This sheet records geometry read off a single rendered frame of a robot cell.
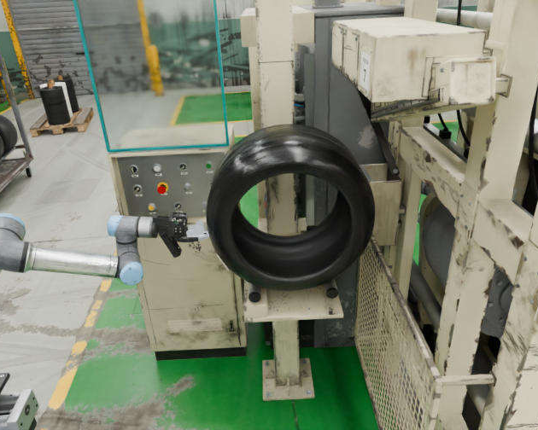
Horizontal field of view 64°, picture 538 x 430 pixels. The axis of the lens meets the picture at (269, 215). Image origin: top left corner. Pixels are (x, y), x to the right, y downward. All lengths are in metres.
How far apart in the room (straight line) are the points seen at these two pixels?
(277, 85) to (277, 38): 0.16
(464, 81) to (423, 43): 0.13
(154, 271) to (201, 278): 0.25
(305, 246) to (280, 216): 0.17
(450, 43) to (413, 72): 0.10
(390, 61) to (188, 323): 1.84
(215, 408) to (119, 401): 0.52
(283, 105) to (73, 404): 1.89
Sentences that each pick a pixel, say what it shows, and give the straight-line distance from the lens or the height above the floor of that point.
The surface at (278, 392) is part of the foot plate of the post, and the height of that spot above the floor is 0.01.
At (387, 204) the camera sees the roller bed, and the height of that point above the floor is 1.10.
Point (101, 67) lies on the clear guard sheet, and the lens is 2.02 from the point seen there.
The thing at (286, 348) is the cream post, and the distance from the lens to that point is 2.28.
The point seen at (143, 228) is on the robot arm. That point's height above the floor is 1.17.
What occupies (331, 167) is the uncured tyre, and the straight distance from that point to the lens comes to 1.36.
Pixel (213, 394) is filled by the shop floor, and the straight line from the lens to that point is 2.50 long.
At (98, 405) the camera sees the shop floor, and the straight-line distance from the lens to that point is 2.63.
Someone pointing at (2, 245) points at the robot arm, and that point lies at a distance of 1.50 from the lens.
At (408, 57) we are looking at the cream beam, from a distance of 1.07.
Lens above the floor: 1.88
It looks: 27 degrees down
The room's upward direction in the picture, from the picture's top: 3 degrees counter-clockwise
